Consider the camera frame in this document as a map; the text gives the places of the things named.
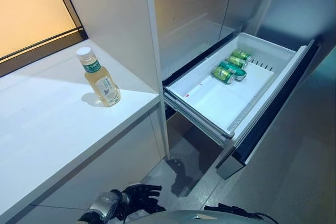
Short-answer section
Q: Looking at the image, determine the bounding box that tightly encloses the white cabinet side panel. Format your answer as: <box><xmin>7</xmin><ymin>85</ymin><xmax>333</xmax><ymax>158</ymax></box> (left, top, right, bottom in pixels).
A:
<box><xmin>143</xmin><ymin>0</ymin><xmax>169</xmax><ymax>159</ymax></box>

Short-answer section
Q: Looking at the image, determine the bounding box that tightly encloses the dark green drink can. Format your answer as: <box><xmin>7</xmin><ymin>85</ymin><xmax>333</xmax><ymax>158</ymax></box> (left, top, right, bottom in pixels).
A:
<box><xmin>219</xmin><ymin>60</ymin><xmax>248</xmax><ymax>81</ymax></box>

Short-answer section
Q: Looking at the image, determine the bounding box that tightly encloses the black cable on torso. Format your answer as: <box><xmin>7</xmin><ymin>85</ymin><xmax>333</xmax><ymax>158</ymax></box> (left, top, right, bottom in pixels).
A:
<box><xmin>204</xmin><ymin>204</ymin><xmax>274</xmax><ymax>222</ymax></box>

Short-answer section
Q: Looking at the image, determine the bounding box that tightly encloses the light green drink can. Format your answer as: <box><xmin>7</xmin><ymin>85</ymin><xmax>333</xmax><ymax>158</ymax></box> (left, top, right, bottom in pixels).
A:
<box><xmin>230</xmin><ymin>49</ymin><xmax>254</xmax><ymax>62</ymax></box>
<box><xmin>225</xmin><ymin>55</ymin><xmax>249</xmax><ymax>70</ymax></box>
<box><xmin>212</xmin><ymin>66</ymin><xmax>236</xmax><ymax>85</ymax></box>

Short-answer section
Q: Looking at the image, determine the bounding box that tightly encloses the silver robot torso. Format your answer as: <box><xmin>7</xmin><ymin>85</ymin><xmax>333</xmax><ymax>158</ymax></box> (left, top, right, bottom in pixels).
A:
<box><xmin>123</xmin><ymin>202</ymin><xmax>275</xmax><ymax>224</ymax></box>

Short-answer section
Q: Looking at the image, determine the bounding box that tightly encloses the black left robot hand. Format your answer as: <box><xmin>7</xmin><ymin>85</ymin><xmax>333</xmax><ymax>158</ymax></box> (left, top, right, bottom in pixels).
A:
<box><xmin>118</xmin><ymin>183</ymin><xmax>163</xmax><ymax>217</ymax></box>

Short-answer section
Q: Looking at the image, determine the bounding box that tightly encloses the yellow tea bottle white cap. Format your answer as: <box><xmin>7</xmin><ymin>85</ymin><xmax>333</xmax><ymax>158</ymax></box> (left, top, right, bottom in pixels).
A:
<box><xmin>76</xmin><ymin>46</ymin><xmax>122</xmax><ymax>108</ymax></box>

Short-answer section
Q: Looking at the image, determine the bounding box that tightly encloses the window with dark frame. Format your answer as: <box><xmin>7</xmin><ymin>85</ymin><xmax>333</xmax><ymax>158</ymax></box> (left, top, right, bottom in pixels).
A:
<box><xmin>0</xmin><ymin>0</ymin><xmax>89</xmax><ymax>78</ymax></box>

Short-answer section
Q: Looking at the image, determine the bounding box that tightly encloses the stainless steel fridge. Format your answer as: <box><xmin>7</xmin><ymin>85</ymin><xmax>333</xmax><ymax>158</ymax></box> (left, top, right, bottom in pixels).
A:
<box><xmin>151</xmin><ymin>0</ymin><xmax>336</xmax><ymax>83</ymax></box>

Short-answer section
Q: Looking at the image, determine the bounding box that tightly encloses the open fridge drawer white bin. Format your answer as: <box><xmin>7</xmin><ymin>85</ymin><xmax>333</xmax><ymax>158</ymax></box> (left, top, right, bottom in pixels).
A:
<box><xmin>162</xmin><ymin>32</ymin><xmax>321</xmax><ymax>180</ymax></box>

